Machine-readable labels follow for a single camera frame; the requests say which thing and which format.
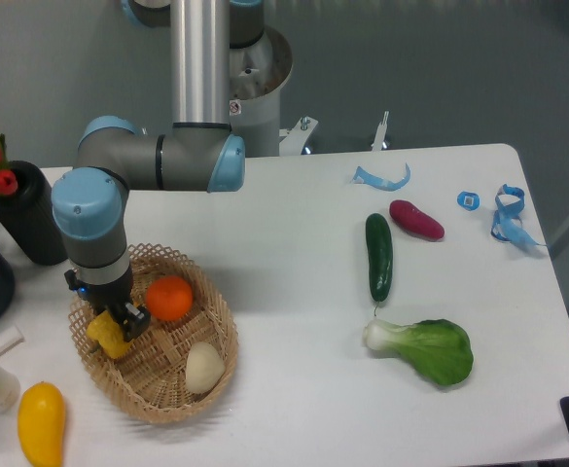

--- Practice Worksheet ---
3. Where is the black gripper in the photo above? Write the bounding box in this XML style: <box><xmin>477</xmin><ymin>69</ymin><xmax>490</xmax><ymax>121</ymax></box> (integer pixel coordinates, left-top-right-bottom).
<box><xmin>64</xmin><ymin>268</ymin><xmax>149</xmax><ymax>342</ymax></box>

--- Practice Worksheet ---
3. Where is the yellow bell pepper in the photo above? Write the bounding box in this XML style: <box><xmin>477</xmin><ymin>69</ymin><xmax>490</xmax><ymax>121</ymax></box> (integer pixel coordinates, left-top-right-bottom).
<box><xmin>86</xmin><ymin>310</ymin><xmax>136</xmax><ymax>359</ymax></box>

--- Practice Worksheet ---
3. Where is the green bok choy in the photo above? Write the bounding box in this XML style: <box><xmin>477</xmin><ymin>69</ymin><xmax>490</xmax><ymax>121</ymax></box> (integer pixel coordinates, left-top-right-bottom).
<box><xmin>362</xmin><ymin>318</ymin><xmax>475</xmax><ymax>386</ymax></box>

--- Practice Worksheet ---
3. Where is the curved blue tape strip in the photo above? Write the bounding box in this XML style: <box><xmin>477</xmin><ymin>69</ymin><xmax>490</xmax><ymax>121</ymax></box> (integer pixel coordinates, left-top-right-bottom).
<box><xmin>351</xmin><ymin>163</ymin><xmax>411</xmax><ymax>192</ymax></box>

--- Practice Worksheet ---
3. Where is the black ribbed vase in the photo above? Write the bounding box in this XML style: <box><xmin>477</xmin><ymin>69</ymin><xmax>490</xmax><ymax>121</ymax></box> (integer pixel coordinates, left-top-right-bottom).
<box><xmin>0</xmin><ymin>161</ymin><xmax>67</xmax><ymax>266</ymax></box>

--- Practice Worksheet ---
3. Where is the yellow mango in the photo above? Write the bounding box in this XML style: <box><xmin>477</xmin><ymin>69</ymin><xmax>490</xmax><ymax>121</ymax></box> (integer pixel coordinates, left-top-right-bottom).
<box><xmin>17</xmin><ymin>381</ymin><xmax>66</xmax><ymax>466</ymax></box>

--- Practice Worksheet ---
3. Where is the small white block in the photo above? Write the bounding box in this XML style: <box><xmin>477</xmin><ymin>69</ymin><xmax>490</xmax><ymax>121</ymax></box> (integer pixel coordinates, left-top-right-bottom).
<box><xmin>0</xmin><ymin>326</ymin><xmax>24</xmax><ymax>356</ymax></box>

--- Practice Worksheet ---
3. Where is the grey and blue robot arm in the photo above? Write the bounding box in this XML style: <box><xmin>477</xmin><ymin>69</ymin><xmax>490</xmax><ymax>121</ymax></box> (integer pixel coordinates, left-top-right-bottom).
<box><xmin>52</xmin><ymin>1</ymin><xmax>264</xmax><ymax>341</ymax></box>

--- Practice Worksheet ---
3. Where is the woven wicker basket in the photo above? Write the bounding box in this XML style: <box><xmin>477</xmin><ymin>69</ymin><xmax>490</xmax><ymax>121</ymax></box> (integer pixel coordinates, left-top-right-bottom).
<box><xmin>69</xmin><ymin>243</ymin><xmax>238</xmax><ymax>424</ymax></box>

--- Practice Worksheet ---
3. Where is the purple sweet potato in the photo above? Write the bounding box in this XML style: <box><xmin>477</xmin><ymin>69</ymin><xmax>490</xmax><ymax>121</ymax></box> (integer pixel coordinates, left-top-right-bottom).
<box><xmin>389</xmin><ymin>199</ymin><xmax>445</xmax><ymax>241</ymax></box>

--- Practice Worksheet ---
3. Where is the tangled blue tape strip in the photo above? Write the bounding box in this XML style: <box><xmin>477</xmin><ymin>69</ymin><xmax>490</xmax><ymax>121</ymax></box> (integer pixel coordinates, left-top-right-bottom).
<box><xmin>490</xmin><ymin>184</ymin><xmax>545</xmax><ymax>248</ymax></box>

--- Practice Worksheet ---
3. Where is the orange fruit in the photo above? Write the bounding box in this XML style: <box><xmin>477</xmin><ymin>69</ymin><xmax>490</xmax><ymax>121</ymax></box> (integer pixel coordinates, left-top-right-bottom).
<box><xmin>145</xmin><ymin>275</ymin><xmax>194</xmax><ymax>321</ymax></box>

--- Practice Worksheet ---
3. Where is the green cucumber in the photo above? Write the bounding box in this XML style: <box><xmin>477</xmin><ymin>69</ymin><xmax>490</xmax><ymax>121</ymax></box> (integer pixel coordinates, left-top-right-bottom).
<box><xmin>365</xmin><ymin>213</ymin><xmax>394</xmax><ymax>304</ymax></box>

